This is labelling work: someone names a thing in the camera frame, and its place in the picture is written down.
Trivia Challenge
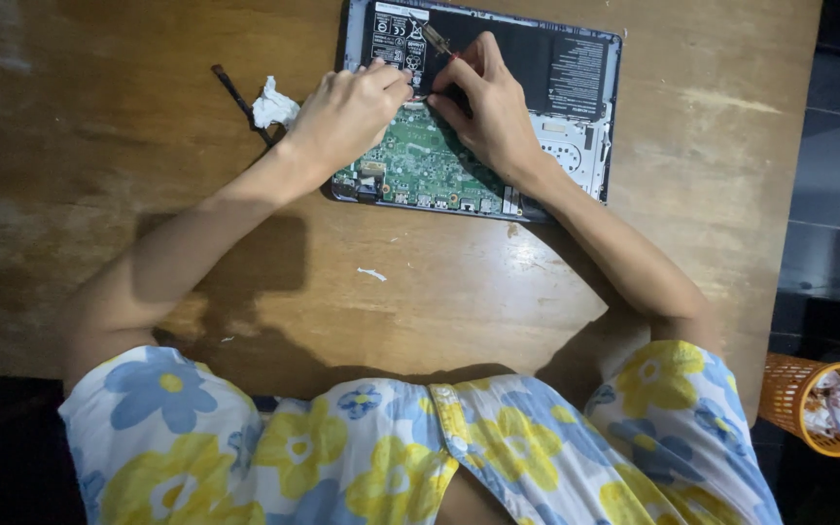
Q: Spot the crumpled white tissue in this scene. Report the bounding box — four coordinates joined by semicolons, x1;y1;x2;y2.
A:
251;76;301;131

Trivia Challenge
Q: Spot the black laptop battery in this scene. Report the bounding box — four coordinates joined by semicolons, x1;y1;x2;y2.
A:
362;0;611;122

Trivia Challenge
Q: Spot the small screwdriver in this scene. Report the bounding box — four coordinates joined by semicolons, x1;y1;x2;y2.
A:
409;15;459;59

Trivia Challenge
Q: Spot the green laptop motherboard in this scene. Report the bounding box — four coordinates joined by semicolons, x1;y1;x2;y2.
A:
332;102;510;217

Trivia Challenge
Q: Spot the floral blue yellow shirt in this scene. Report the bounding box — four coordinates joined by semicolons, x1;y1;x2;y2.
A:
58;339;786;525

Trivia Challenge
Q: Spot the person's left hand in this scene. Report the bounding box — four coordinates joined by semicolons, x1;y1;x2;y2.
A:
281;58;415;182

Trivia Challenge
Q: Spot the person's right hand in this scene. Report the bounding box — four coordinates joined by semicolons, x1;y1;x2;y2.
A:
427;31;551;191

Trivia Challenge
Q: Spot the black thin pry tool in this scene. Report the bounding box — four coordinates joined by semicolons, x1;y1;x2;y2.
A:
210;64;276;147

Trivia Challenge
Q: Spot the orange plastic waste basket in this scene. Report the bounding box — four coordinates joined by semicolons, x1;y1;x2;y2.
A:
759;353;840;458

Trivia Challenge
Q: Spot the opened silver laptop base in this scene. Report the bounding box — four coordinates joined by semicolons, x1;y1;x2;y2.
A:
330;0;624;224

